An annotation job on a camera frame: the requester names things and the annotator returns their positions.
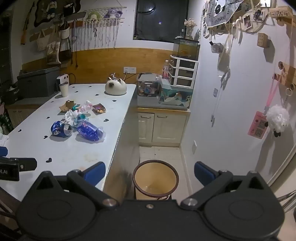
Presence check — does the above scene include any printed canvas tote bag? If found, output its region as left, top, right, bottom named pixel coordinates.
left=46, top=27, right=62, bottom=65

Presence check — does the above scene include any blue snack bag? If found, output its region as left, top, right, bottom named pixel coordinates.
left=76, top=120, right=105, bottom=142

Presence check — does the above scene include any metal wire rack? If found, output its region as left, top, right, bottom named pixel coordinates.
left=276, top=190, right=296, bottom=214

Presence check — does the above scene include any purple plush toy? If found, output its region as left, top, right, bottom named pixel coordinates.
left=103, top=7, right=123, bottom=19

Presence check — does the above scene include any white canvas tote bag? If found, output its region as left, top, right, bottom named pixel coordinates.
left=36, top=30, right=55, bottom=52

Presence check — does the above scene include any clear plastic storage box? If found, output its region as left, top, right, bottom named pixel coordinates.
left=137, top=74, right=162, bottom=97

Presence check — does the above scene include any wooden toy rifle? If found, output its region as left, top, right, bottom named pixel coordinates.
left=21, top=2, right=35, bottom=44

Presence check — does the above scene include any clear plastic pouch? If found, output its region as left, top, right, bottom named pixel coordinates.
left=210, top=42, right=223, bottom=54

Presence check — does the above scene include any wooden block with holes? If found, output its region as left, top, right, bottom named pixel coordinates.
left=257, top=32, right=269, bottom=48

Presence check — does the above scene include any crushed blue drink can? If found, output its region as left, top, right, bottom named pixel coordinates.
left=50, top=120, right=73, bottom=138

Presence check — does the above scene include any white drawer unit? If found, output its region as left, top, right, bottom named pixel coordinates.
left=170, top=55, right=199, bottom=88

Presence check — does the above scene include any white macrame wall hanging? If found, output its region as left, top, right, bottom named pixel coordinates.
left=82, top=6, right=127, bottom=50

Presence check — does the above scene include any black power cable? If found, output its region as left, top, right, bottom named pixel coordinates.
left=125, top=72, right=142, bottom=82

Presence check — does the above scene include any white tabletop appliance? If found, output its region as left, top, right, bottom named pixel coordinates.
left=57, top=74, right=70, bottom=85

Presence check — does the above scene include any wooden coat rack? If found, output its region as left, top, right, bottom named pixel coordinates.
left=29, top=20, right=84, bottom=42

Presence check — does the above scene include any black cartoon wall rug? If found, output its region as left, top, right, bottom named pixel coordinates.
left=33, top=0, right=81, bottom=28

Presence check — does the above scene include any dark window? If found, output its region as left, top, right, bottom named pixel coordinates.
left=134, top=0, right=189, bottom=43

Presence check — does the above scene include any white bucket bag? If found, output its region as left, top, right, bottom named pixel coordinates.
left=60, top=21, right=70, bottom=40

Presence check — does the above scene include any cream cabinet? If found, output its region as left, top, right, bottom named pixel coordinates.
left=137, top=95, right=191, bottom=147

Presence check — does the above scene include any beige plastic waste bin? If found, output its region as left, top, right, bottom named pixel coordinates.
left=132, top=160, right=179, bottom=201

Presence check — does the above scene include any brown foil snack wrapper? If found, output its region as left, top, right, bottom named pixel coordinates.
left=92, top=103, right=107, bottom=114

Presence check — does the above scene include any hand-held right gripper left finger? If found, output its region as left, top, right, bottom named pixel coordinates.
left=32, top=162, right=120, bottom=210

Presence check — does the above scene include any panda print banner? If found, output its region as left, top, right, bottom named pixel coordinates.
left=206, top=0, right=243, bottom=28

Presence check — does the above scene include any green plush toy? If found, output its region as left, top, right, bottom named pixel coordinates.
left=87, top=10, right=102, bottom=20

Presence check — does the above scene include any pink card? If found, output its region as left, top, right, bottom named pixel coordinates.
left=247, top=111, right=269, bottom=139

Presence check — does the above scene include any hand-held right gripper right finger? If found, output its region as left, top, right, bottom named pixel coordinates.
left=180, top=162, right=266, bottom=211

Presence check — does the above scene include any white fluffy sheep plush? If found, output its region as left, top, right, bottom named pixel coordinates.
left=265, top=104, right=290, bottom=138

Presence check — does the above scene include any grey storage box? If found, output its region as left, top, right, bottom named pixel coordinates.
left=17, top=67, right=61, bottom=99

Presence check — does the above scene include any pink lanyard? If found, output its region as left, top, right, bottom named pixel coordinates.
left=266, top=70, right=286, bottom=114

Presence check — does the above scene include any pink white plastic wrapper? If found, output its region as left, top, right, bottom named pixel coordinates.
left=79, top=100, right=93, bottom=114

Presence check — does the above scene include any white cup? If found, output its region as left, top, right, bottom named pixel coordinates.
left=59, top=82, right=69, bottom=97

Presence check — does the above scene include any vase of dried flowers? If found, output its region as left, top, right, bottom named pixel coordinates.
left=184, top=18, right=197, bottom=40

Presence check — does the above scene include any glass fish tank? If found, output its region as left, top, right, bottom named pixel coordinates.
left=173, top=38, right=200, bottom=61

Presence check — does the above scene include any wooden hook rack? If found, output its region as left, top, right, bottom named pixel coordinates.
left=273, top=66, right=296, bottom=86

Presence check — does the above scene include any wooden low cabinet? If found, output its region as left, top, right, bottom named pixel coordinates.
left=5, top=97, right=47, bottom=135

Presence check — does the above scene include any dark mesh bag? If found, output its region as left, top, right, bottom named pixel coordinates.
left=58, top=38, right=73, bottom=63

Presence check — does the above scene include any plastic bottle red label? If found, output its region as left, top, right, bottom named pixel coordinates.
left=162, top=60, right=170, bottom=79

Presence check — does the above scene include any black cardboard box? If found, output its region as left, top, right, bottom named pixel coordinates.
left=5, top=85, right=20, bottom=105

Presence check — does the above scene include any white paper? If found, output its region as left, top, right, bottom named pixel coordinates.
left=64, top=109, right=80, bottom=127

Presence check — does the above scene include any white cat-shaped container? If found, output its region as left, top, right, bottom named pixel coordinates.
left=105, top=72, right=127, bottom=95

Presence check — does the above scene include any white hanging cable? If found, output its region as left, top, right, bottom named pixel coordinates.
left=210, top=67, right=232, bottom=128

